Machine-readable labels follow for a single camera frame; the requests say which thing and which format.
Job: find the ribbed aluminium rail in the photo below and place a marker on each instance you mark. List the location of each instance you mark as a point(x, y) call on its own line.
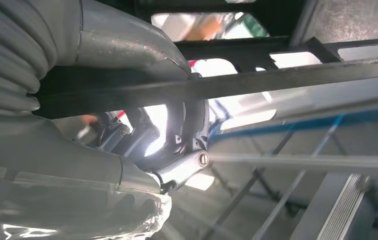
point(341, 212)

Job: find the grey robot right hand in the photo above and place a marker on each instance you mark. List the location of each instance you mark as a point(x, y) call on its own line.
point(60, 172)

